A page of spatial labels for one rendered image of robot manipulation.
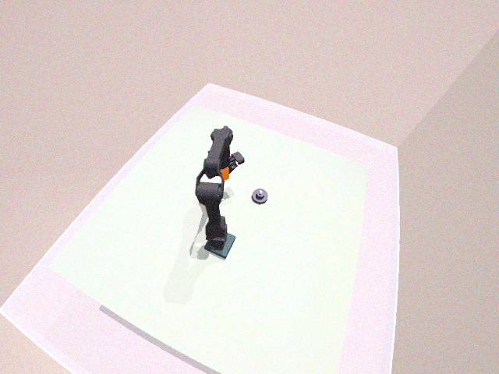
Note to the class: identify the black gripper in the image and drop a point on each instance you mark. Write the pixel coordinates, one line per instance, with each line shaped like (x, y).
(229, 162)

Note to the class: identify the orange knob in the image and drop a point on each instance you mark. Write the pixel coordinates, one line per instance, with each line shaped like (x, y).
(225, 173)

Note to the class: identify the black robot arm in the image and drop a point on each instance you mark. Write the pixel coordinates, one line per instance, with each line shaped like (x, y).
(210, 194)

